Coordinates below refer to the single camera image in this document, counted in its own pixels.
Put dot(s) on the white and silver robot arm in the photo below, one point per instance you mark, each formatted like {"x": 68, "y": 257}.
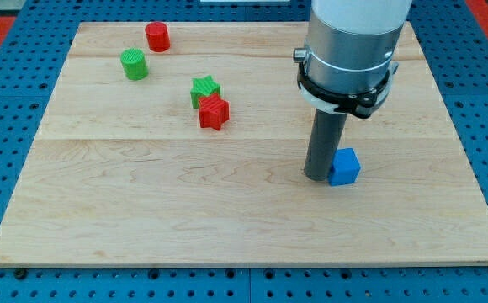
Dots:
{"x": 344, "y": 66}

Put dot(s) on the red star block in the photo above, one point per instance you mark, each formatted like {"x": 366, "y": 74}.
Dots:
{"x": 214, "y": 111}

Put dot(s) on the green star block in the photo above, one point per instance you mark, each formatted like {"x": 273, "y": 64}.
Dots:
{"x": 203, "y": 87}

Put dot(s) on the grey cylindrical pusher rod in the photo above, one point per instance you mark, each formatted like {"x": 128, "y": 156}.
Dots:
{"x": 323, "y": 143}

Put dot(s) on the blue cube block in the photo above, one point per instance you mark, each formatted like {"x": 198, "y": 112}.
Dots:
{"x": 345, "y": 167}

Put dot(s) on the light wooden board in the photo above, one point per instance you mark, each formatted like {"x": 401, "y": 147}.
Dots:
{"x": 121, "y": 175}

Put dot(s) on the red cylinder block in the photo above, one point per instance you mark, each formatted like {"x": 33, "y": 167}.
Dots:
{"x": 157, "y": 36}

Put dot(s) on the green cylinder block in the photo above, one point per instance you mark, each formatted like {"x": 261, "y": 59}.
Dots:
{"x": 134, "y": 64}

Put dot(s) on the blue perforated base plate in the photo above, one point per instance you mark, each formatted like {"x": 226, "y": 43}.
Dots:
{"x": 31, "y": 58}

